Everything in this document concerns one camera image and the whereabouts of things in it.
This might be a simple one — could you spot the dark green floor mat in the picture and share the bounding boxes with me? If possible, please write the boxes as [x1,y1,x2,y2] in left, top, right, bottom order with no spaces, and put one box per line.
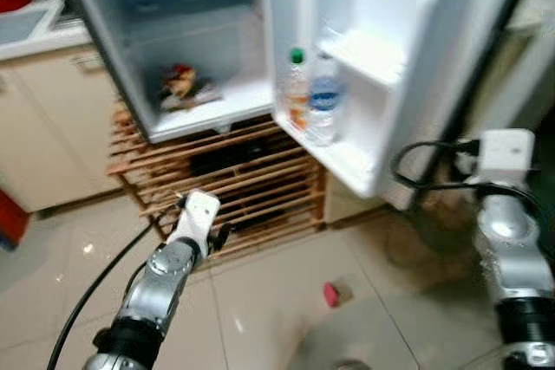
[535,110,555,217]

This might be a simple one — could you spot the white-lined fridge door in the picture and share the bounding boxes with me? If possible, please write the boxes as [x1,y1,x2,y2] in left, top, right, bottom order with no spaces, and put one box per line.
[260,0,544,211]

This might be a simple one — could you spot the pale grey drawer cabinet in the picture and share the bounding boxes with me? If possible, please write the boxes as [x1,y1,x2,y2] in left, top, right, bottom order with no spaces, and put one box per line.
[499,0,555,128]

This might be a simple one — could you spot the green-capped drink bottle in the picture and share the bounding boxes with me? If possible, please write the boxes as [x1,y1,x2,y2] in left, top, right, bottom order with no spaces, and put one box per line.
[284,47,313,133]

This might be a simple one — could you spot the beige kitchen cabinet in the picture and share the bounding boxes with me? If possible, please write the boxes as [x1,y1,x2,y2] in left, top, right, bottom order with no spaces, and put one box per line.
[0,45,124,215]

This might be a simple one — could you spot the blue-capped water bottle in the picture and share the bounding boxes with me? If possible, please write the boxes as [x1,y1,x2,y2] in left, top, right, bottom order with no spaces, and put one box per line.
[305,51,346,148]

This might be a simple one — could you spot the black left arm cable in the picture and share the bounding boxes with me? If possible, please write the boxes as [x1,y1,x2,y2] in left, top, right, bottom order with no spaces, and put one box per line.
[48,204,188,370]

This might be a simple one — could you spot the wooden wine rack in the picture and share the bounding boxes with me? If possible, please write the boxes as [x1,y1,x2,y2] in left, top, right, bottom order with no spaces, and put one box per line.
[108,101,330,260]

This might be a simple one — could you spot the metal cabinet bar handle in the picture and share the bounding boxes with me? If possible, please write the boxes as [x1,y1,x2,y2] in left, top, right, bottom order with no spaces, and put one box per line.
[74,52,108,73]

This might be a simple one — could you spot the red box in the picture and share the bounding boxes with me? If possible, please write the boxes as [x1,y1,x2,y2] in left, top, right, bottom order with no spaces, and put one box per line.
[0,188,29,252]

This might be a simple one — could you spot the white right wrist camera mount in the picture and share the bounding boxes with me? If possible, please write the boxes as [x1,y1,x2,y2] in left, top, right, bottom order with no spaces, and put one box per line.
[475,129,537,188]

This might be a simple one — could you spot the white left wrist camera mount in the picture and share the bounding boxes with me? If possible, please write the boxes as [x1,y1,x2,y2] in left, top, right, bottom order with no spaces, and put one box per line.
[166,190,223,255]

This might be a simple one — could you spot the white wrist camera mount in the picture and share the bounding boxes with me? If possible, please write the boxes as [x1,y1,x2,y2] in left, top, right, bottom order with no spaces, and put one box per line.
[475,129,537,188]
[166,190,223,255]

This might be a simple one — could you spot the colourful food packet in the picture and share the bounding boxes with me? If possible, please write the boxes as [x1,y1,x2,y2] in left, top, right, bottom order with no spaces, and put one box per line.
[159,62,225,114]

